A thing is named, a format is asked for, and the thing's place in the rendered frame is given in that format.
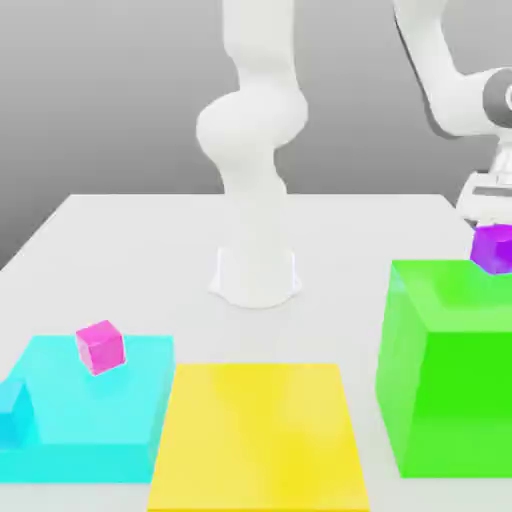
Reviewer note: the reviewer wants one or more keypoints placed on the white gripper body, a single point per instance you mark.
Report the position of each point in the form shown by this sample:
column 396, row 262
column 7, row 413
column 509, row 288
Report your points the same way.
column 486, row 202

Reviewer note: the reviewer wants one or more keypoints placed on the large green box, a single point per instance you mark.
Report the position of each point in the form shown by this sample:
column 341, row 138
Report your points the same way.
column 460, row 384

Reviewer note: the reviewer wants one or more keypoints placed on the small purple cube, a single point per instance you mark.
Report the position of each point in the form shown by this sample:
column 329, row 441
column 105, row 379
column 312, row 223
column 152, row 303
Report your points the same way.
column 488, row 248

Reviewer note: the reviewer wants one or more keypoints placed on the small blue cube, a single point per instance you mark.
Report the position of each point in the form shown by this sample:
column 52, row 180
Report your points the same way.
column 12, row 416

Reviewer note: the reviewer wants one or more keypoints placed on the large cyan box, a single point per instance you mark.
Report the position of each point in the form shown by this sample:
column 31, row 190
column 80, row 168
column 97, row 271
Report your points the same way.
column 100, row 412

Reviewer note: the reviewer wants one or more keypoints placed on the small pink cube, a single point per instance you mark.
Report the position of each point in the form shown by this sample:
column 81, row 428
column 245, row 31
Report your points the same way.
column 100, row 348

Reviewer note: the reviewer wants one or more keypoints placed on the large yellow box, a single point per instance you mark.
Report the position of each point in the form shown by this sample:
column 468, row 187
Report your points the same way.
column 258, row 436

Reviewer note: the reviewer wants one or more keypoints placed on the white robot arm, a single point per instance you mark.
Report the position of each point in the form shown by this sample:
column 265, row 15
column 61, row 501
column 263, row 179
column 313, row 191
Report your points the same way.
column 250, row 120

